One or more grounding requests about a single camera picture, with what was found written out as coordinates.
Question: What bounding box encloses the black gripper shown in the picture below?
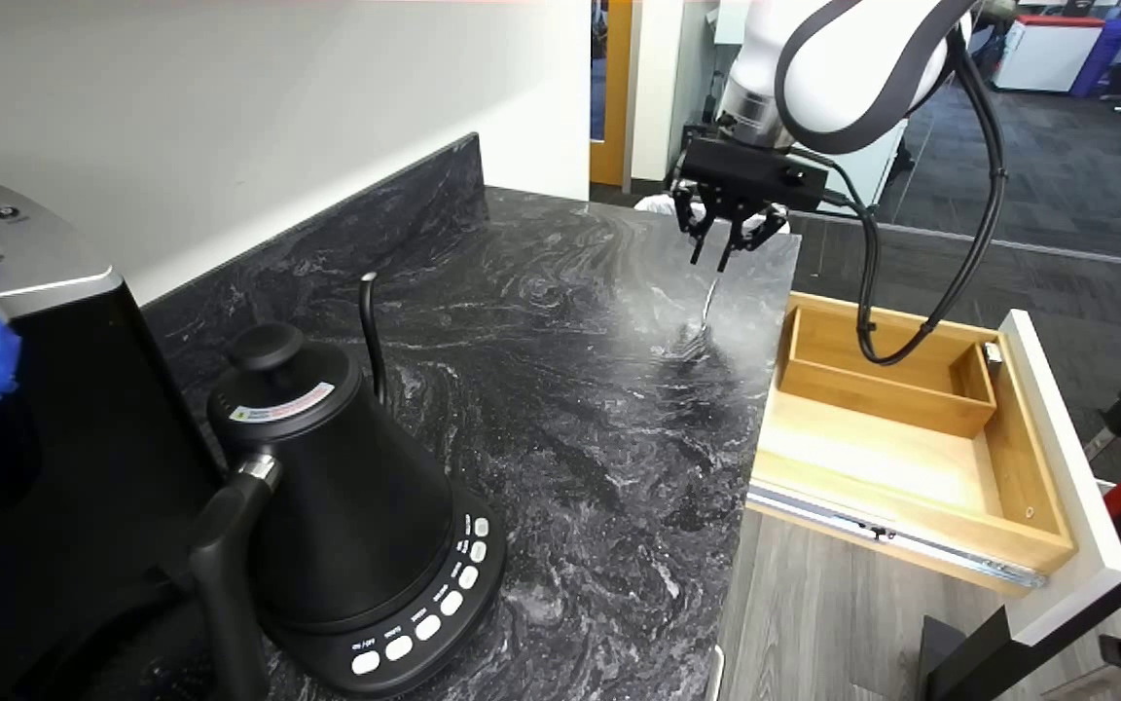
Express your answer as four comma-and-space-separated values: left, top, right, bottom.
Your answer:
664, 178, 794, 277

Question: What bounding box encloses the wooden drawer divider insert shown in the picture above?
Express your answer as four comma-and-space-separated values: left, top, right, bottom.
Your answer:
773, 299, 1004, 439

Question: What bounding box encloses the wooden drawer with white front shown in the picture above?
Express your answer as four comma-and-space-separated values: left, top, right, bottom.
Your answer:
743, 288, 1121, 654

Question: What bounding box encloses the trash bin with white liner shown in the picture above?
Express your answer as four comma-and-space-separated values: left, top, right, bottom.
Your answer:
630, 190, 803, 243

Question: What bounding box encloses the white cabinet with red top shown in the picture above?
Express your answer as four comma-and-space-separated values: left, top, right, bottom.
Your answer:
991, 8, 1108, 99

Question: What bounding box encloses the black gooseneck kettle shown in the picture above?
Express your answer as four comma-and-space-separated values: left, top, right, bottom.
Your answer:
184, 268, 464, 701

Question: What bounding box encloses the black kettle base with buttons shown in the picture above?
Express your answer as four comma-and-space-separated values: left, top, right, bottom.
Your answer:
250, 503, 511, 701

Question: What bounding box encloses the black and silver coffee machine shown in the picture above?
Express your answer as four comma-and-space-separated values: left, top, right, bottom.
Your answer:
0, 159, 236, 701

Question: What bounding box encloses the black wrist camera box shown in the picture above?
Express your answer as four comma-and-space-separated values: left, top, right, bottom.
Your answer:
681, 122, 833, 214

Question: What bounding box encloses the wooden door frame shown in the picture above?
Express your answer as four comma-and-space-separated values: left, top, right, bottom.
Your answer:
587, 0, 638, 196

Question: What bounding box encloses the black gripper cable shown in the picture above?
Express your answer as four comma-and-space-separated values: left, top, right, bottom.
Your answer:
787, 25, 1008, 370

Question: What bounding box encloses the black metal stand frame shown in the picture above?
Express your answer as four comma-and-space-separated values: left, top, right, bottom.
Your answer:
916, 439, 1121, 701

